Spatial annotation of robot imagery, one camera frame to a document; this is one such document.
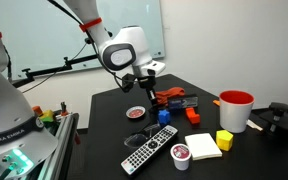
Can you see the black stereo camera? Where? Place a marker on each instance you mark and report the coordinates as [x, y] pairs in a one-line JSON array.
[[88, 41]]

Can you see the orange cloth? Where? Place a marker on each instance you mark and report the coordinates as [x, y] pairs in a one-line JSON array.
[[170, 95]]

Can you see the small red and white plate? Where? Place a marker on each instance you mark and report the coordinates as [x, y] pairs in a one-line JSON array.
[[135, 112]]

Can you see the aluminium rail frame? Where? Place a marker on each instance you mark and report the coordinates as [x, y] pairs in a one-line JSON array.
[[62, 140]]

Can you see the blue star block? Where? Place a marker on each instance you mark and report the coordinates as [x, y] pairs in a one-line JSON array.
[[164, 118]]

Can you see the white cup with red inside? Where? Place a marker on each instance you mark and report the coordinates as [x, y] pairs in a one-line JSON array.
[[235, 116]]

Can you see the red frame clip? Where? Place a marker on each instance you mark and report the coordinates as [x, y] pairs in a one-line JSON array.
[[77, 139]]

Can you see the black and orange clamp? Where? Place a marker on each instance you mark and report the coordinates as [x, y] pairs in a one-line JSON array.
[[63, 108]]

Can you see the grey remote control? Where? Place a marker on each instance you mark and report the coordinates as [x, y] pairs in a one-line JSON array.
[[149, 150]]

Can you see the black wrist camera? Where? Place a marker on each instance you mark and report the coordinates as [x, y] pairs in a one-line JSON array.
[[129, 82]]

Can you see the yellow pentagon block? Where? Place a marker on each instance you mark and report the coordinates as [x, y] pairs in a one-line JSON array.
[[224, 140]]

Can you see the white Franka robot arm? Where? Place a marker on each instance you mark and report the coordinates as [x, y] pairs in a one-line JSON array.
[[4, 110]]

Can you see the orange plastic block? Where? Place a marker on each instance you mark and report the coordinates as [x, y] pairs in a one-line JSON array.
[[193, 117]]

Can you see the black glasses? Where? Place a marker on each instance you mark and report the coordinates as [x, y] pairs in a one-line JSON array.
[[132, 140]]

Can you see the glass whiteboard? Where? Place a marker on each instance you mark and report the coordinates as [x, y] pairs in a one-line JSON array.
[[44, 40]]

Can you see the white coffee pod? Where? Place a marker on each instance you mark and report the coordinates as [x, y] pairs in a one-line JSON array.
[[180, 158]]

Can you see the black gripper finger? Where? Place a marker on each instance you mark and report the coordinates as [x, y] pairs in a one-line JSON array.
[[152, 96]]

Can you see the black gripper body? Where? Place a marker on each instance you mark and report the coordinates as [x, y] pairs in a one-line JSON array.
[[146, 82]]

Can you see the black knob mount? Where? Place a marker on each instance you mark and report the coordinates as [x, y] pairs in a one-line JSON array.
[[279, 108]]

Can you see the white notepad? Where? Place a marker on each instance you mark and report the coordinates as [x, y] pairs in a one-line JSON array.
[[202, 146]]

